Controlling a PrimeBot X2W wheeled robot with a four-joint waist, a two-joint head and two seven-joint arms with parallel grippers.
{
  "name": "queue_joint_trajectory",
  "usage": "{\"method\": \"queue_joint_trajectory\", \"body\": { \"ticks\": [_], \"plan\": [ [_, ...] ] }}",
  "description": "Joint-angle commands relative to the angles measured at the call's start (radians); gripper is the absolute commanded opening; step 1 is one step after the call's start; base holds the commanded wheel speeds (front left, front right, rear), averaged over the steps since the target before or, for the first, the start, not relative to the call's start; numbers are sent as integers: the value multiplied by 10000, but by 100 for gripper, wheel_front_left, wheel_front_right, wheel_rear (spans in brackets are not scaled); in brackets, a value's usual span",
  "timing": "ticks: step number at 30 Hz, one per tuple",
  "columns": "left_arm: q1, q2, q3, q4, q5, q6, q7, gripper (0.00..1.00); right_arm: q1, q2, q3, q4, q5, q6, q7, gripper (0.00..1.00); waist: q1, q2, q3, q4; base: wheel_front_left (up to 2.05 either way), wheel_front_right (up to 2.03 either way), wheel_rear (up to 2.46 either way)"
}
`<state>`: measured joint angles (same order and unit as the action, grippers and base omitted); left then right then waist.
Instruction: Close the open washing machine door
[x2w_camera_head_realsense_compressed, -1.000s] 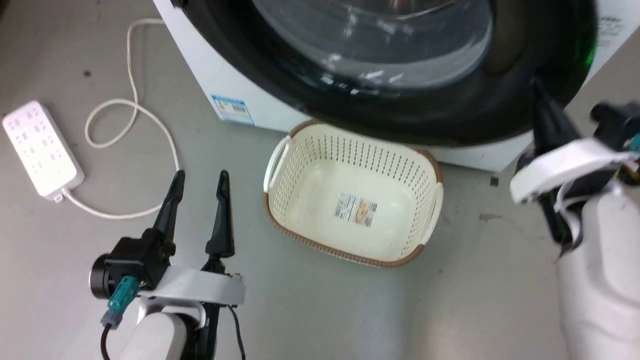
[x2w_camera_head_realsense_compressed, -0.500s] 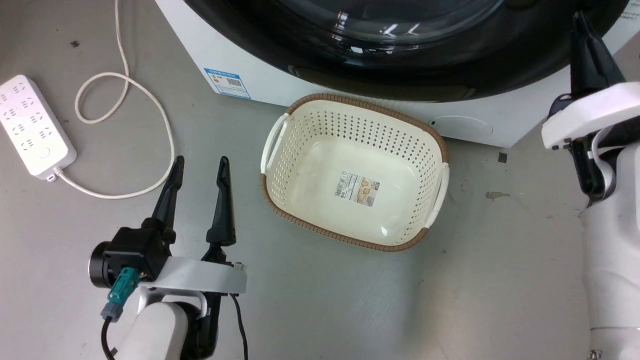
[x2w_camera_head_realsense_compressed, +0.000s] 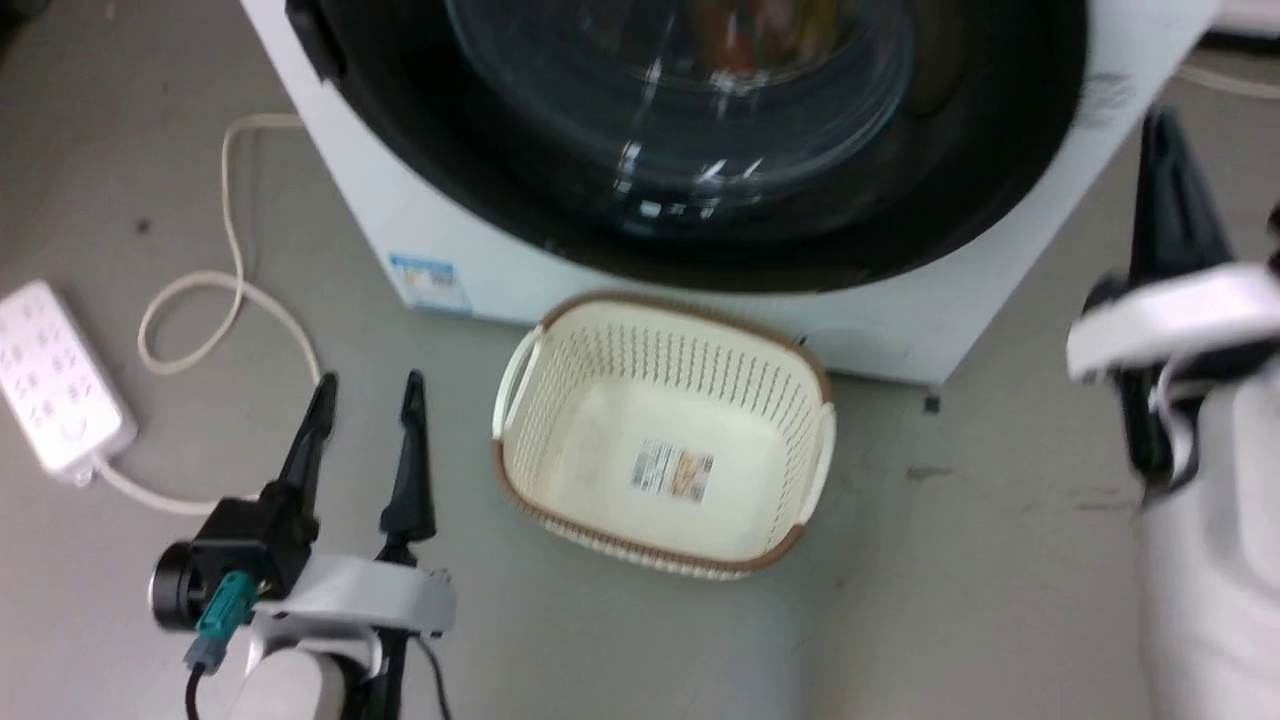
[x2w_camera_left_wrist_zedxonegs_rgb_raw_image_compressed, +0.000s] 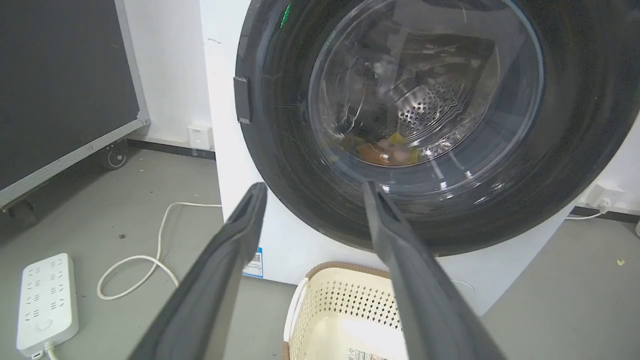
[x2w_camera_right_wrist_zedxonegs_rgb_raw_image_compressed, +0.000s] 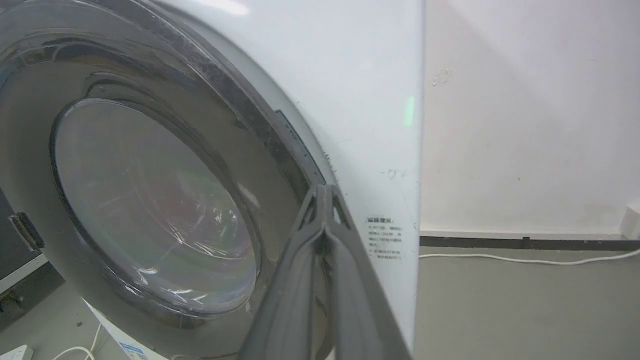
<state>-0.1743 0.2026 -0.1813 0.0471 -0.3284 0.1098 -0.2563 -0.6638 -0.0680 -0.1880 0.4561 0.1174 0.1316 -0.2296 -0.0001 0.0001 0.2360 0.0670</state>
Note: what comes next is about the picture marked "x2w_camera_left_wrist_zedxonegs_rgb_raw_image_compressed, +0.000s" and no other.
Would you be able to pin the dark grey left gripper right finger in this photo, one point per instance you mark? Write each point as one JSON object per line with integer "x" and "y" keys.
{"x": 425, "y": 290}

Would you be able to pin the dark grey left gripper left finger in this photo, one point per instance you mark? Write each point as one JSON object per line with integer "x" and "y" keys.
{"x": 210, "y": 290}

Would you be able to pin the black round washing machine door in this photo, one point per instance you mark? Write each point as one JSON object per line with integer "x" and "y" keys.
{"x": 500, "y": 200}

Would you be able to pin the white washing machine body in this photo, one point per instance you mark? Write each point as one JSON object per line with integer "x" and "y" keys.
{"x": 295, "y": 240}

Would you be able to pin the cream perforated laundry basket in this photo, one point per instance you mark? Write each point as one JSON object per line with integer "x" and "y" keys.
{"x": 340, "y": 320}

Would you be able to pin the colourful clothes in drum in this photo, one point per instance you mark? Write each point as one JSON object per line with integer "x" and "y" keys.
{"x": 387, "y": 150}

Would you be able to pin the white power strip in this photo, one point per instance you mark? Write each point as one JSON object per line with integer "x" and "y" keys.
{"x": 46, "y": 305}

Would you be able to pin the black caster wheel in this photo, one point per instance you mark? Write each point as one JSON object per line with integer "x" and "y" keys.
{"x": 114, "y": 155}

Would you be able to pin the white wall socket with plug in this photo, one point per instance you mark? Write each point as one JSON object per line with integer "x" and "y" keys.
{"x": 604, "y": 196}

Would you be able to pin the black board with aluminium frame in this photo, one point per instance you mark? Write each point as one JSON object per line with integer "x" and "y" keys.
{"x": 60, "y": 85}

